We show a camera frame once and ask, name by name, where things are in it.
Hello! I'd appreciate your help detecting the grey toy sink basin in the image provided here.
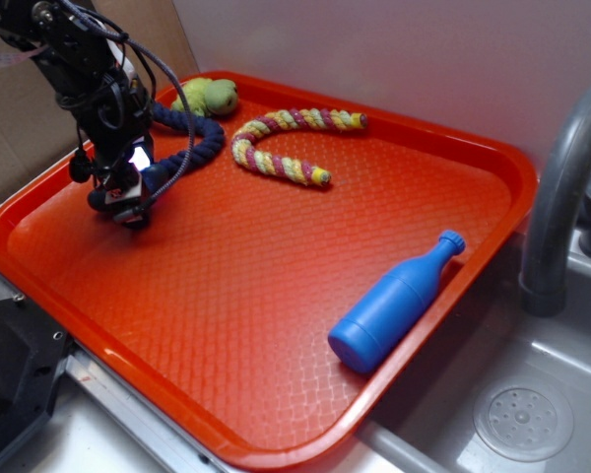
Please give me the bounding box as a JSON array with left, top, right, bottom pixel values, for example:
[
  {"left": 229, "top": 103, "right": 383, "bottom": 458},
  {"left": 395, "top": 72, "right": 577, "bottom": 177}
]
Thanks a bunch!
[{"left": 359, "top": 240, "right": 591, "bottom": 472}]

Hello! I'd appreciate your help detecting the red plastic tray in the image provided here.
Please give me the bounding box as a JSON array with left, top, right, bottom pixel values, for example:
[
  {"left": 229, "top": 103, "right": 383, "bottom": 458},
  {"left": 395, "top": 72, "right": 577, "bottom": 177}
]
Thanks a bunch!
[{"left": 0, "top": 75, "right": 537, "bottom": 472}]

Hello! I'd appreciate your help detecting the green plush toy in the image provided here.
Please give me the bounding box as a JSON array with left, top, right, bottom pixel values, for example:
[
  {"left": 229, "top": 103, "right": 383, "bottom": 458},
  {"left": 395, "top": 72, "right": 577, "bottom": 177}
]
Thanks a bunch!
[{"left": 181, "top": 77, "right": 238, "bottom": 117}]

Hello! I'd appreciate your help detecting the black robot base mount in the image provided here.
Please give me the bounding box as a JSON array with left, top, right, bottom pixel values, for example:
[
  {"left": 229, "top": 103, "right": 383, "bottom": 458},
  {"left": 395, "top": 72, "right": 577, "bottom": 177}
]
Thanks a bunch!
[{"left": 0, "top": 299, "right": 71, "bottom": 466}]

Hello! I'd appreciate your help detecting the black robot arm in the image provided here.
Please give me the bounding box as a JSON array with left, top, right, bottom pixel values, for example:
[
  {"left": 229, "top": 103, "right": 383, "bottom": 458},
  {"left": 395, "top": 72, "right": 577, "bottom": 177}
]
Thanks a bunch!
[{"left": 0, "top": 1, "right": 154, "bottom": 229}]

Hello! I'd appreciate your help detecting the brown cardboard panel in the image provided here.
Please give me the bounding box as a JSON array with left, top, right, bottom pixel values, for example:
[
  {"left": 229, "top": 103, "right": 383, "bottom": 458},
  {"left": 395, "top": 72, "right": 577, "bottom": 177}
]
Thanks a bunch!
[{"left": 0, "top": 0, "right": 198, "bottom": 204}]

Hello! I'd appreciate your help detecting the blue plastic bottle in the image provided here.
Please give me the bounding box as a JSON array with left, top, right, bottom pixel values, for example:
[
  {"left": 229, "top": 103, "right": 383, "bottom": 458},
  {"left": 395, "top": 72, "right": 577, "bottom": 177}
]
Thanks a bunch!
[{"left": 328, "top": 231, "right": 466, "bottom": 373}]

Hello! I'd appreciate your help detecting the dark navy rope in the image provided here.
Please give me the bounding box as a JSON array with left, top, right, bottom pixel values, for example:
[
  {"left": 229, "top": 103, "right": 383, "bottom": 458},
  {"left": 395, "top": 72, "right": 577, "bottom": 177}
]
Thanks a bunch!
[{"left": 87, "top": 101, "right": 227, "bottom": 213}]

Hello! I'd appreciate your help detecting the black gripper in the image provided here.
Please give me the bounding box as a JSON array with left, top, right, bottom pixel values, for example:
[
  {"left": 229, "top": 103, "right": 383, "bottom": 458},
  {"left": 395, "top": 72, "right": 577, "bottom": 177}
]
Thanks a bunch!
[{"left": 55, "top": 63, "right": 154, "bottom": 230}]

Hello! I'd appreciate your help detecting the multicolour twisted rope toy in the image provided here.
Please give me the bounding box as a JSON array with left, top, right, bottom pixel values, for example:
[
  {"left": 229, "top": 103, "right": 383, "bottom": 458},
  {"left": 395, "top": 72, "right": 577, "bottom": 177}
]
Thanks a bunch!
[{"left": 230, "top": 108, "right": 368, "bottom": 188}]

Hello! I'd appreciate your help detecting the grey sink faucet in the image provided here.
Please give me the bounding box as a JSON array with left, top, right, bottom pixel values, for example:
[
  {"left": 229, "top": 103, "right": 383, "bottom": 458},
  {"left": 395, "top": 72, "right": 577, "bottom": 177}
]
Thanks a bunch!
[{"left": 519, "top": 87, "right": 591, "bottom": 316}]

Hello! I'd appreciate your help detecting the sink drain strainer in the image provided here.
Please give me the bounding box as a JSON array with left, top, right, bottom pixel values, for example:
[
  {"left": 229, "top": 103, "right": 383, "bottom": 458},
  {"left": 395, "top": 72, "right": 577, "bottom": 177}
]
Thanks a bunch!
[{"left": 473, "top": 376, "right": 574, "bottom": 463}]

